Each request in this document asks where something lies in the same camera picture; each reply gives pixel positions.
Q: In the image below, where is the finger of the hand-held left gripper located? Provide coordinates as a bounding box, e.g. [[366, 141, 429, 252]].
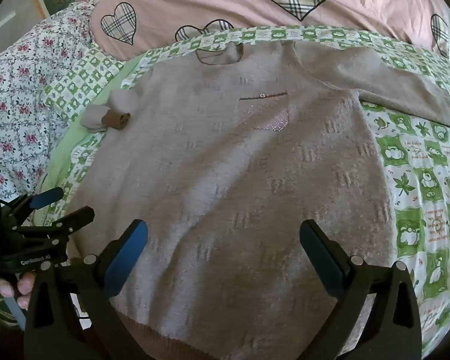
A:
[[11, 206, 96, 241], [0, 187, 65, 219]]

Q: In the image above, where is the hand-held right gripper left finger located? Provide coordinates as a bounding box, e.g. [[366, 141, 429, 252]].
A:
[[24, 218, 162, 360]]

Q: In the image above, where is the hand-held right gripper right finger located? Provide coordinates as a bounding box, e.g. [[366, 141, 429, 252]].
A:
[[299, 219, 422, 360]]

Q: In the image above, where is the beige knit sweater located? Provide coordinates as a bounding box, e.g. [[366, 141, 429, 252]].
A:
[[69, 39, 450, 360]]

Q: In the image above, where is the person's left hand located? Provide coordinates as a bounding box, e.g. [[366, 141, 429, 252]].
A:
[[0, 270, 37, 310]]

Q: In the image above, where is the white floral cloth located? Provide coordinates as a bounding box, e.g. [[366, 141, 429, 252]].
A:
[[0, 0, 111, 200]]

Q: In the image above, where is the green checked bedsheet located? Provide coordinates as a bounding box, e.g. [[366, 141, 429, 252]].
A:
[[41, 25, 450, 360]]

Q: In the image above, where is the pink quilt with plaid hearts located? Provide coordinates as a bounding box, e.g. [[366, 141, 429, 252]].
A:
[[90, 0, 450, 61]]

